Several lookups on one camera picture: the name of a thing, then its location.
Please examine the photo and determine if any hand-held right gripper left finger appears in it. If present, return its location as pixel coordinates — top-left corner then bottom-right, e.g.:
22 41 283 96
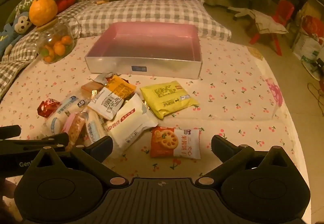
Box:
32 135 129 188

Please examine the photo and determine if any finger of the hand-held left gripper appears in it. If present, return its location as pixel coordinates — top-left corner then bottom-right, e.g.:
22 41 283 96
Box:
0 125 21 139
0 133 69 156

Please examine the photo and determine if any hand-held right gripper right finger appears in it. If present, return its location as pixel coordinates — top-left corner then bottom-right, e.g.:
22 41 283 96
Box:
196 135 300 187

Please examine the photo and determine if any clear bread packet blue label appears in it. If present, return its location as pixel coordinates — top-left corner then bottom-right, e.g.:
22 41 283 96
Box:
85 110 110 144
44 95 88 137

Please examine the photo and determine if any red foil candy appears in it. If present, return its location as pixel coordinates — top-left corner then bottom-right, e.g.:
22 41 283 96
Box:
37 99 61 117

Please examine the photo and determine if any pink wafer packet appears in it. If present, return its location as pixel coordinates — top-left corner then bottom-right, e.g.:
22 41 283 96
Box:
61 112 85 151

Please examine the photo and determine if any cream white snack packet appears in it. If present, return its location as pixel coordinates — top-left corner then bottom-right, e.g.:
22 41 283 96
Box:
105 93 159 153

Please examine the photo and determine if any orange white biscuit packet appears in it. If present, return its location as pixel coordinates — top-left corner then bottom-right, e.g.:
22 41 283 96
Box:
150 126 201 160

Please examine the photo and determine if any orange snack packet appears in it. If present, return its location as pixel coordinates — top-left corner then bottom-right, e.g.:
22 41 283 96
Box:
105 74 136 103

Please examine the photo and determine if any pink storage box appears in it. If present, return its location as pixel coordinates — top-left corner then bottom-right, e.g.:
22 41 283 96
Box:
84 22 204 80

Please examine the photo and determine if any white barcode snack packet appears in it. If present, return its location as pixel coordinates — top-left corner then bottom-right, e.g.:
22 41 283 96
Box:
87 87 126 120

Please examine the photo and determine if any cherry print bed sheet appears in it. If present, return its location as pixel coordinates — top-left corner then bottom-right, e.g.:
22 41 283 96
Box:
0 34 304 224

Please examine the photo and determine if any brown snack packet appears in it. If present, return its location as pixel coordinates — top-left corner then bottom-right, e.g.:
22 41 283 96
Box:
80 81 105 99

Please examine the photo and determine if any silver foil snack packet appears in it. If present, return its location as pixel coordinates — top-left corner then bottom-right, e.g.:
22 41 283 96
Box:
92 73 113 86

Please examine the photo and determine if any yellow snack packet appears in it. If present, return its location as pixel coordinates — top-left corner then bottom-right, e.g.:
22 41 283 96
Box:
140 81 200 120

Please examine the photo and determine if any blue monkey plush toy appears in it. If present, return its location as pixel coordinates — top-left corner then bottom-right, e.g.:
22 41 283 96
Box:
0 13 34 57

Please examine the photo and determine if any glass jar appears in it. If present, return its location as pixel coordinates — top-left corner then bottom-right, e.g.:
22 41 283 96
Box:
36 17 81 64

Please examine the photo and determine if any white round base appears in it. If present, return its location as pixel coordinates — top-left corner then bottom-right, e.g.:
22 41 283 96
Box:
301 56 324 80

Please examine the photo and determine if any orange fruit ornament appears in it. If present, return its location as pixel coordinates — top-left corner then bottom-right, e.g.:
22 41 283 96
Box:
29 0 58 28

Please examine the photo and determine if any white plastic bag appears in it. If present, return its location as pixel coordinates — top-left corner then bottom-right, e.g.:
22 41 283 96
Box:
291 30 323 63

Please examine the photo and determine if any white patterned cloth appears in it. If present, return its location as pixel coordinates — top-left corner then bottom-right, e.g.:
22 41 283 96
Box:
249 9 289 35

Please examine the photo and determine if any small red cushion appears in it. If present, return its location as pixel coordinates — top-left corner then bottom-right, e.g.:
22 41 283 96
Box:
56 0 76 13

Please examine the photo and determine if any grey checked pillow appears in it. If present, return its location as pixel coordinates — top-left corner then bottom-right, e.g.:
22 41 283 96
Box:
0 0 232 98

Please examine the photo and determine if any red plastic chair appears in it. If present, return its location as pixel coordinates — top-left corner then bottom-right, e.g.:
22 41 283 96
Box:
249 0 295 56

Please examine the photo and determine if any red paper bag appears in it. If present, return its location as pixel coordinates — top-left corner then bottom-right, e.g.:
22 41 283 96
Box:
301 15 321 37

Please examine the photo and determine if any orange cable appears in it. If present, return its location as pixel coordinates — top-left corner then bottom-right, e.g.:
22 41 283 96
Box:
307 82 324 106

